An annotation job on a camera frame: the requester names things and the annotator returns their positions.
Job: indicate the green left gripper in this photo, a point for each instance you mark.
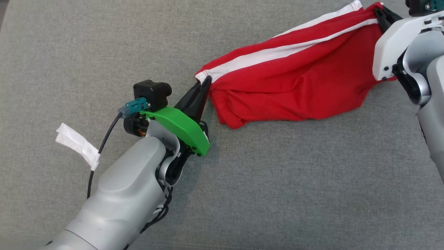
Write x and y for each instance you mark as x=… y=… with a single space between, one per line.
x=180 y=128

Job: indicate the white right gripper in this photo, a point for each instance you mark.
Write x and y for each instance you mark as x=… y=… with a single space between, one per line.
x=395 y=41

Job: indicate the red white-striped shorts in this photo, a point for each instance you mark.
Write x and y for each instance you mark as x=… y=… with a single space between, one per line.
x=295 y=80

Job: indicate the white tape tag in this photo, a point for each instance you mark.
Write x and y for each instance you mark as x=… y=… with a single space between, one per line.
x=78 y=144

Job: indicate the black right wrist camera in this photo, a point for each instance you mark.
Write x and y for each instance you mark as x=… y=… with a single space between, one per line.
x=416 y=7

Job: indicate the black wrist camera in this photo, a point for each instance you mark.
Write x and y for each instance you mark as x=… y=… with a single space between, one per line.
x=152 y=93
x=416 y=7

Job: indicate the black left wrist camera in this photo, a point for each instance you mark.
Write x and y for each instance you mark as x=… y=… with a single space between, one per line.
x=152 y=93

